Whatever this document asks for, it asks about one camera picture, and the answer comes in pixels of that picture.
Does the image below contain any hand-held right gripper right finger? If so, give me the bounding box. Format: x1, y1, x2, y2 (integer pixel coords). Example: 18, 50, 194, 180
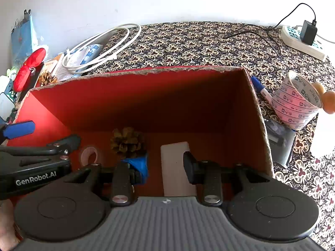
183, 151, 270, 206

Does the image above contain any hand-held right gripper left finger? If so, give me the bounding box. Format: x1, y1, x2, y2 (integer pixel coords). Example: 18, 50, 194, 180
64, 157, 149, 207

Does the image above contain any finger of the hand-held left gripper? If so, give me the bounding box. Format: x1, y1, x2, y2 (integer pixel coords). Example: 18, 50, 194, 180
0, 120, 36, 144
0, 134, 81, 166

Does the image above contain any white rectangular block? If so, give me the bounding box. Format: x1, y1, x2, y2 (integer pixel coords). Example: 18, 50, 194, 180
160, 141, 198, 197

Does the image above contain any large brown pine cone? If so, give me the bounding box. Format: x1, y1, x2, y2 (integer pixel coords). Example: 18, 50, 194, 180
110, 127, 147, 160

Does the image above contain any clear tape roll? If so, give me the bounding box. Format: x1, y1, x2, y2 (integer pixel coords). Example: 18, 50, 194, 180
80, 146, 102, 166

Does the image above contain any red brocade cardboard box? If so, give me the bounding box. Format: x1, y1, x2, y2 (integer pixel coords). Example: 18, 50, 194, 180
6, 67, 274, 207

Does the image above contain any person's left hand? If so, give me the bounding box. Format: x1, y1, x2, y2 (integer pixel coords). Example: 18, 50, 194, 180
0, 199, 21, 251

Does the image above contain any small brown pine cone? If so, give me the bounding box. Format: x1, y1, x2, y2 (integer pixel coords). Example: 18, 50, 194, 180
38, 72, 58, 87

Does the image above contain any red oval case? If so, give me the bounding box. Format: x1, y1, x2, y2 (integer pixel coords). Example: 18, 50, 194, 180
13, 47, 47, 92

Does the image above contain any blue fabric bag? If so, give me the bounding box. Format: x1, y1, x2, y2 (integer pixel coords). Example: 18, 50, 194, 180
10, 10, 36, 68

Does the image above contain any black flat case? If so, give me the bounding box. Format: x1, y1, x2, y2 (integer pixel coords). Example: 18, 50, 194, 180
263, 116, 296, 166

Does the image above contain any blue white packet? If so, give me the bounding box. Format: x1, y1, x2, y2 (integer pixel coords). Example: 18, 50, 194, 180
79, 44, 104, 64

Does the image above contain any blue marker pen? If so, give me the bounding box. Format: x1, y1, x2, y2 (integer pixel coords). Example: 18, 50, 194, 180
251, 76, 274, 105

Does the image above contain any printed paper cup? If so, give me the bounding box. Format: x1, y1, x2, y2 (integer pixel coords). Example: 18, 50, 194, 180
272, 70, 323, 131

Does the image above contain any brown wooden figure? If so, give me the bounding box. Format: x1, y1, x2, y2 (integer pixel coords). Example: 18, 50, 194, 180
311, 82, 335, 114

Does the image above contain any white power strip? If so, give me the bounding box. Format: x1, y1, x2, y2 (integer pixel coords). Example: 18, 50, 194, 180
281, 26, 326, 62

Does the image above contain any black power adapter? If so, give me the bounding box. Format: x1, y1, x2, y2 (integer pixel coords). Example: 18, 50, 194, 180
300, 20, 318, 46

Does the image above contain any coiled white cable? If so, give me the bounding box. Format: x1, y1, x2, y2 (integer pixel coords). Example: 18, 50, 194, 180
61, 23, 142, 75

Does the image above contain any black adapter cable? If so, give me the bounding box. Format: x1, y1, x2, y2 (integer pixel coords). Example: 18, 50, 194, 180
225, 3, 317, 58

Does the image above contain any white power strip cord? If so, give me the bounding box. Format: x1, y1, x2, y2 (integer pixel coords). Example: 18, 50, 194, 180
294, 25, 335, 44

